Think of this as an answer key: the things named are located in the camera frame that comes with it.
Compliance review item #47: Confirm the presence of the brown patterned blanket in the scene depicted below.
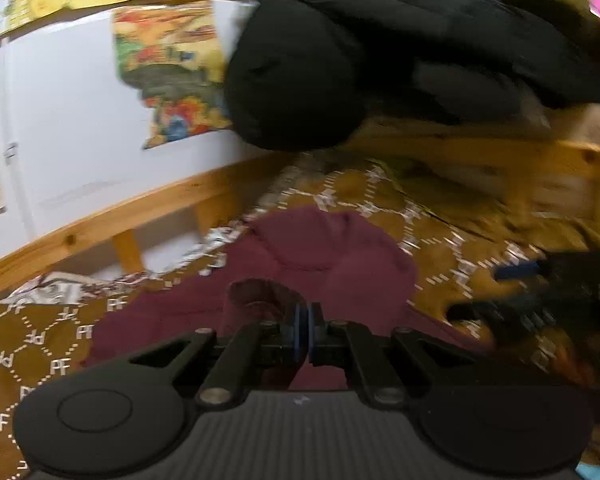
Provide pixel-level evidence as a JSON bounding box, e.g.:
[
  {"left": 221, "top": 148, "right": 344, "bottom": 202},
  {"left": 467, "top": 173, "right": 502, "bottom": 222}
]
[{"left": 0, "top": 152, "right": 600, "bottom": 480}]

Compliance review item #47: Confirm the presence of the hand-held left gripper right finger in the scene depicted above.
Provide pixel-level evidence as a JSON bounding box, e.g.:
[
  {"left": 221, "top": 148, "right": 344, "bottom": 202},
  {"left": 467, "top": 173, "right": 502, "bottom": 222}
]
[{"left": 308, "top": 302, "right": 482, "bottom": 409}]

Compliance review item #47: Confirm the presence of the colourful printed cloth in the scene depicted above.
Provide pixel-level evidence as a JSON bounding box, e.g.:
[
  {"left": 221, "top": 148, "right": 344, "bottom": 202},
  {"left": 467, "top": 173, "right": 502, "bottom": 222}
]
[{"left": 0, "top": 0, "right": 262, "bottom": 152}]

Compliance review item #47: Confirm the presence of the wooden bed frame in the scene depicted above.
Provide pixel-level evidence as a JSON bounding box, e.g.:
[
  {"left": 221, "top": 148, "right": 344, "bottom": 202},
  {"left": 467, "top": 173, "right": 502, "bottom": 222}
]
[{"left": 0, "top": 115, "right": 600, "bottom": 302}]

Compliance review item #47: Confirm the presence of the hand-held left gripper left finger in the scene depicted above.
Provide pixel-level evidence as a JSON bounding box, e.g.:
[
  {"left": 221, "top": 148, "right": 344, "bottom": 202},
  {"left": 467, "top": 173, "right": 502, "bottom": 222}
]
[{"left": 128, "top": 302, "right": 309, "bottom": 409}]

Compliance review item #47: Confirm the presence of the maroon sweater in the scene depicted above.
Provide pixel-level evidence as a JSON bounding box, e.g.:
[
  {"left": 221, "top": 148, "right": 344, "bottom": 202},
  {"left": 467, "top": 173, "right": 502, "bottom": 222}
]
[{"left": 80, "top": 207, "right": 486, "bottom": 393}]

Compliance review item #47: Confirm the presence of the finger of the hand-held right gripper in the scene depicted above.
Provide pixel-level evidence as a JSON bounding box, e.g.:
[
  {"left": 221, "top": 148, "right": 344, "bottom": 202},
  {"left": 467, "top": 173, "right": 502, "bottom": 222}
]
[
  {"left": 449, "top": 294, "right": 556, "bottom": 333},
  {"left": 495, "top": 260, "right": 550, "bottom": 282}
]

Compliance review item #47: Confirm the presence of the olive green cloth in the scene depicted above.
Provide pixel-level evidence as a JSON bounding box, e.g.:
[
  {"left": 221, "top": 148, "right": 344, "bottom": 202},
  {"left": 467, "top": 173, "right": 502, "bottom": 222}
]
[{"left": 491, "top": 0, "right": 600, "bottom": 67}]

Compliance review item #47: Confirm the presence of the black padded jacket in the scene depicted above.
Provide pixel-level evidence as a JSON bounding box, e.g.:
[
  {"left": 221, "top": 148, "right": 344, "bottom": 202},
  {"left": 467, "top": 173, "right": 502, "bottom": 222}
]
[{"left": 223, "top": 0, "right": 600, "bottom": 152}]

